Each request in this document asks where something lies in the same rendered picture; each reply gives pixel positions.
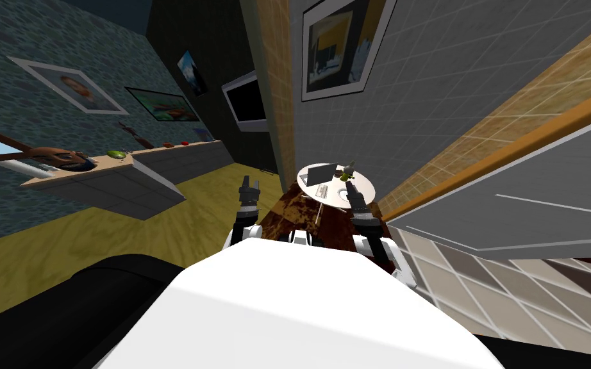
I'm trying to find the small blue picture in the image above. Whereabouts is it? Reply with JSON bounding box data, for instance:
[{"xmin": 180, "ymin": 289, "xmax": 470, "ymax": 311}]
[{"xmin": 176, "ymin": 49, "xmax": 209, "ymax": 98}]

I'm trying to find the black-framed green picture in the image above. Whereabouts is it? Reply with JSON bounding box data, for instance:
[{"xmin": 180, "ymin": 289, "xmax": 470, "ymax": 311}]
[{"xmin": 124, "ymin": 86, "xmax": 202, "ymax": 124}]

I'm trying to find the white-framed yellow picture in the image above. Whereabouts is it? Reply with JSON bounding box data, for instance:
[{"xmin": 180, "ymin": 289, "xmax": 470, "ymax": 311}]
[{"xmin": 301, "ymin": 0, "xmax": 398, "ymax": 103}]

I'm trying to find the white-framed portrait picture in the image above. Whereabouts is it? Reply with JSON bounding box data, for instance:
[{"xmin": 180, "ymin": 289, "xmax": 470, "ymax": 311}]
[{"xmin": 7, "ymin": 56, "xmax": 130, "ymax": 116}]

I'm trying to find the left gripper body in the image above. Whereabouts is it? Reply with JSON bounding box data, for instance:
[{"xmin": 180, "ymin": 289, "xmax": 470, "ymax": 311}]
[{"xmin": 238, "ymin": 186, "xmax": 261, "ymax": 208}]

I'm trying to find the white-framed black television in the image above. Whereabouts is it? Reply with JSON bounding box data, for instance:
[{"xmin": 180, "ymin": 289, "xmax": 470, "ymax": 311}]
[{"xmin": 221, "ymin": 70, "xmax": 271, "ymax": 134}]

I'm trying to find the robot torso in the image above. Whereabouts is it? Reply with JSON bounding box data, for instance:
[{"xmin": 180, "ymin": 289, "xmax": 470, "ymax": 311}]
[{"xmin": 92, "ymin": 229, "xmax": 506, "ymax": 369}]

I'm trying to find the round white table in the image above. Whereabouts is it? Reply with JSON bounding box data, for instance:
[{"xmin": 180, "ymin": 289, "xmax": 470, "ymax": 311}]
[{"xmin": 297, "ymin": 160, "xmax": 377, "ymax": 225}]

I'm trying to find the grey counter with wooden top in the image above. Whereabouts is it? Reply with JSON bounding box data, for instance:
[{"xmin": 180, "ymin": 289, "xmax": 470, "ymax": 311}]
[{"xmin": 21, "ymin": 120, "xmax": 236, "ymax": 222}]

